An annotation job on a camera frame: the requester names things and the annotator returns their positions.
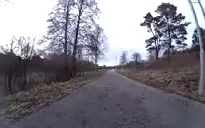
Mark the distant bare tree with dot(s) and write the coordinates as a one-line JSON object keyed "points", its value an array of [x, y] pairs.
{"points": [[123, 57], [135, 56]]}

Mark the row of bare trees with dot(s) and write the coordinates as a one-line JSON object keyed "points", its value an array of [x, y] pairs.
{"points": [[77, 30]]}

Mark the grey asphalt path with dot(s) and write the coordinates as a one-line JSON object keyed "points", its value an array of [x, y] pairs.
{"points": [[123, 103]]}

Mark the leaf-strewn grass verge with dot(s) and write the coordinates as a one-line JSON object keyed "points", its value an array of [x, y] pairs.
{"points": [[40, 95]]}

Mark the dry grass slope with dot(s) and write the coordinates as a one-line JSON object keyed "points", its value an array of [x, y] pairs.
{"points": [[170, 80]]}

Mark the dark fence with hedge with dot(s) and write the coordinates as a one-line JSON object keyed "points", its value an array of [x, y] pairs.
{"points": [[30, 75]]}

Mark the brown bare bushes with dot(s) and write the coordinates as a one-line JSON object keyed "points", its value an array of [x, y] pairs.
{"points": [[176, 60]]}

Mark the tall pine trees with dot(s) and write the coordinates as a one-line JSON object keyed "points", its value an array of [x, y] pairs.
{"points": [[168, 26]]}

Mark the dark conifer tree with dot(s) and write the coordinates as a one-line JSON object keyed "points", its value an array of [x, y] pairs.
{"points": [[197, 40]]}

